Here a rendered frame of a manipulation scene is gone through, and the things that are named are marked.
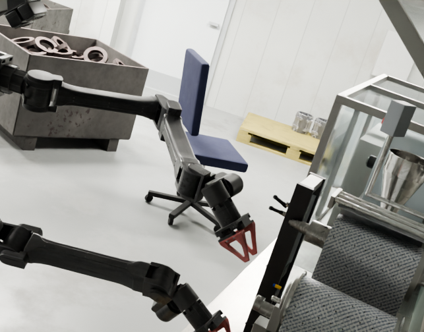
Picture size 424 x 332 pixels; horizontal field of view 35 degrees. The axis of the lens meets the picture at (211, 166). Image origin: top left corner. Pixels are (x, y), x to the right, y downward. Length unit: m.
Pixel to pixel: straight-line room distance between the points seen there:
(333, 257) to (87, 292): 2.26
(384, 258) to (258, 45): 6.87
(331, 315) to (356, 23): 7.08
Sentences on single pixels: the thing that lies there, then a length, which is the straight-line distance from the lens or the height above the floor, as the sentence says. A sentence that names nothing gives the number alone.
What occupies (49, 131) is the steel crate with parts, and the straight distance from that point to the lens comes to 5.61.
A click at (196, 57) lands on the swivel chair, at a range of 4.86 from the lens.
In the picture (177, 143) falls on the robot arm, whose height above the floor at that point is 1.46.
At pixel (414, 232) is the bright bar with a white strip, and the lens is 1.80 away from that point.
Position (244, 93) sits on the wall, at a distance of 8.60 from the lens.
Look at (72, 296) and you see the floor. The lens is 3.77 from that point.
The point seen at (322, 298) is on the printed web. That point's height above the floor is 1.30.
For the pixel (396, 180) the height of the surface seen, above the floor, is 1.46.
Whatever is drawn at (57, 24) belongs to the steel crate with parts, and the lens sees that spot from 8.07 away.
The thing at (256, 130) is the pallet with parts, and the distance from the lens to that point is 7.54.
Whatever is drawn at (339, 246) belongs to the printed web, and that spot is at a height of 1.36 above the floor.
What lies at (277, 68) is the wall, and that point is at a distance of 8.53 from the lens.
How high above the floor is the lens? 1.99
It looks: 18 degrees down
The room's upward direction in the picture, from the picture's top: 18 degrees clockwise
